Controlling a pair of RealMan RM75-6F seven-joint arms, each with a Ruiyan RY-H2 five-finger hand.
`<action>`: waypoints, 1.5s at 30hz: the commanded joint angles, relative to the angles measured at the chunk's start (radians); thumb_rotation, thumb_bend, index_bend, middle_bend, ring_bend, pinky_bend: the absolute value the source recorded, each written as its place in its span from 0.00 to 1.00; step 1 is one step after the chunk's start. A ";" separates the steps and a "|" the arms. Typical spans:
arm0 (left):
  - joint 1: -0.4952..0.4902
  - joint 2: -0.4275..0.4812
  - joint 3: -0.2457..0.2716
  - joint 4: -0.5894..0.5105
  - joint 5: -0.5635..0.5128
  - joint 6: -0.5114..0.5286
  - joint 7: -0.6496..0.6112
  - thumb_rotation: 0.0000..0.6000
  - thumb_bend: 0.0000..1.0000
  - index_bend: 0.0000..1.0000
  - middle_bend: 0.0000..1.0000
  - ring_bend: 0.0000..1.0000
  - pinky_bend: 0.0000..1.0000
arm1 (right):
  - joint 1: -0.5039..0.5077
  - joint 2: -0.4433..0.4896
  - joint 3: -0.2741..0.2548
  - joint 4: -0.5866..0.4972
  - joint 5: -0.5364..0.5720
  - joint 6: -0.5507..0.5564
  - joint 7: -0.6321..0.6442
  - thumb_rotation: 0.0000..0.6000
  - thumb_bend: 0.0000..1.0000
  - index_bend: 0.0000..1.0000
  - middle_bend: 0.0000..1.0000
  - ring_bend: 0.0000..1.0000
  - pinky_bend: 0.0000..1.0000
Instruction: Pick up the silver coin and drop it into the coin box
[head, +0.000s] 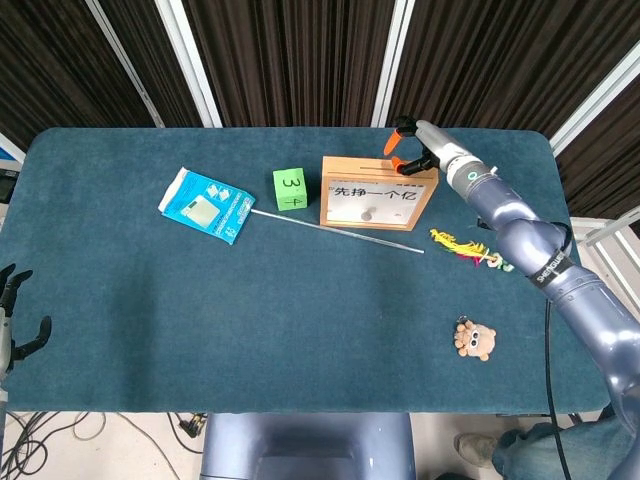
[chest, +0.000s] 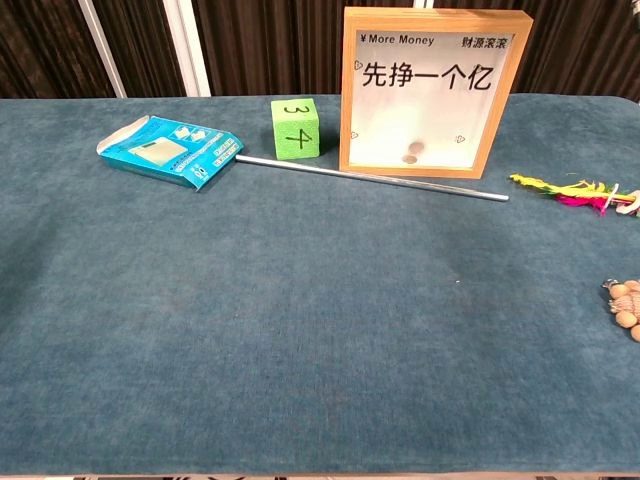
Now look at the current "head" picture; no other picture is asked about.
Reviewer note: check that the orange-tipped right robot hand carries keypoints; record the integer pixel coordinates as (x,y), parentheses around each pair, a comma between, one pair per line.
(440,145)

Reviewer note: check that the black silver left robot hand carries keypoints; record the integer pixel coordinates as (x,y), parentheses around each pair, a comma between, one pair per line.
(4,340)

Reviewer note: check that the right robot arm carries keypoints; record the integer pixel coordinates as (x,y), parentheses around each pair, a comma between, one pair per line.
(520,220)

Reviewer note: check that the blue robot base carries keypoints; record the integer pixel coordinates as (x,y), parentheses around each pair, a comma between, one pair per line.
(305,445)

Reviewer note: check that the wooden coin box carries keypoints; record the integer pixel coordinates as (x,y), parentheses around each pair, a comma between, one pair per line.
(350,172)

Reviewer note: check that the dark corrugated panel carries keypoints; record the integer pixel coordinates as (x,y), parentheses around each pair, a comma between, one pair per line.
(150,65)
(605,170)
(500,60)
(50,65)
(290,60)

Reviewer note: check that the yellow feather shuttlecock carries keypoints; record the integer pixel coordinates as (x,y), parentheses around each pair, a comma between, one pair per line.
(465,247)

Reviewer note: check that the thin metal rod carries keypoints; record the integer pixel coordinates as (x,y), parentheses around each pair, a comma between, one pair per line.
(340,232)

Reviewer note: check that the black screen device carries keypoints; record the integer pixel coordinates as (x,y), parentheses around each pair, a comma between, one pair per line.
(6,186)

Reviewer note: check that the green numbered foam cube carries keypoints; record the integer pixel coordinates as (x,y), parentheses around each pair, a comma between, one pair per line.
(290,190)

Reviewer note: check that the white blue board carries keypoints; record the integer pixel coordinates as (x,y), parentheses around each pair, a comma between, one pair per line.
(7,150)

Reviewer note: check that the teal felt table cloth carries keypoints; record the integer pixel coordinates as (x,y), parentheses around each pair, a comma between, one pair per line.
(200,325)

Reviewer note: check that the black power plug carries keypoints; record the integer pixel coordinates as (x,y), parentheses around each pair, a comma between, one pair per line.
(189,429)

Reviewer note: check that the blue tissue packet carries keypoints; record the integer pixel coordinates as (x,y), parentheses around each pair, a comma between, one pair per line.
(205,205)

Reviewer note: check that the grey shoe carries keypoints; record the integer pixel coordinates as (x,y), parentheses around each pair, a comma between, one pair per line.
(475,447)

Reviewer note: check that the blue jeans leg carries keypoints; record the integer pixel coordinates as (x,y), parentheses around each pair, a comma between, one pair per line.
(530,450)

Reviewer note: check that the white partition post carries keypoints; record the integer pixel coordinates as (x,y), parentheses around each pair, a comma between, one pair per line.
(392,60)
(595,100)
(187,60)

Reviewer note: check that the aluminium frame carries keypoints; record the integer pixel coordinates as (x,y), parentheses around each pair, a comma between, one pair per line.
(612,232)

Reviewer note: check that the thin grey partition post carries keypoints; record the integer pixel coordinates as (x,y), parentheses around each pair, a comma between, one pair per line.
(125,65)

